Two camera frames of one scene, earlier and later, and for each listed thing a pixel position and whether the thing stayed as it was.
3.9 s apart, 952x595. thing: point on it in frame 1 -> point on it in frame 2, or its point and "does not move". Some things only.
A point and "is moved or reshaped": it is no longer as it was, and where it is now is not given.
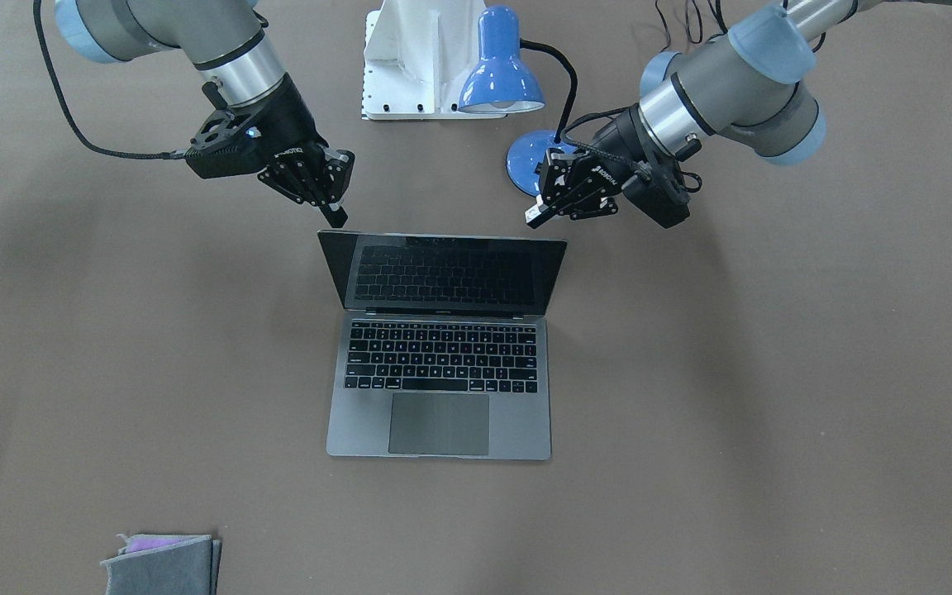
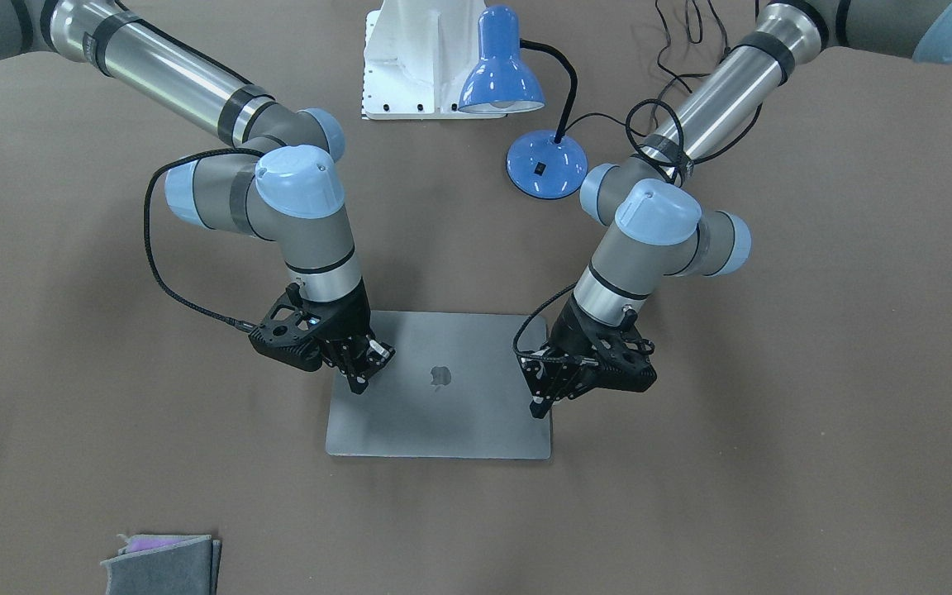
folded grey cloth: x=164 y=564 does not move
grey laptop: x=442 y=349 is moved or reshaped
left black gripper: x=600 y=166 -> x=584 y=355
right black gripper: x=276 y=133 -> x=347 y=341
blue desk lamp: x=503 y=83 does not move
